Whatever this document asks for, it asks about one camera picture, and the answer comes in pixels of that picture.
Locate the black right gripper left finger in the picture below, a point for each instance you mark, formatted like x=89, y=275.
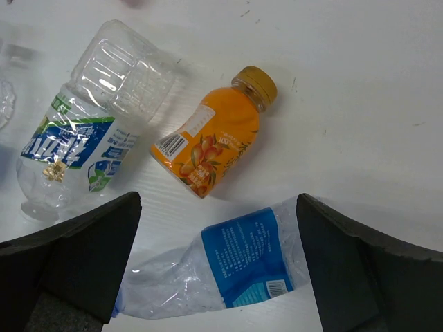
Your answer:
x=67, y=277

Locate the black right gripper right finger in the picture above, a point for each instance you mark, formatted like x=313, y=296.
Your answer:
x=365, y=280

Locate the orange juice bottle gold cap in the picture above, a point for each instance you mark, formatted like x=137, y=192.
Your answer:
x=219, y=132

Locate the crushed bottle blue label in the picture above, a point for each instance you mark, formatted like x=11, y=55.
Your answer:
x=239, y=262

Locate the clear bottle green blue label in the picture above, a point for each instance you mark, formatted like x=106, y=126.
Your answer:
x=119, y=83

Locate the upright clear bottle blue label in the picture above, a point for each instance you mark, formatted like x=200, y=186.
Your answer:
x=7, y=102

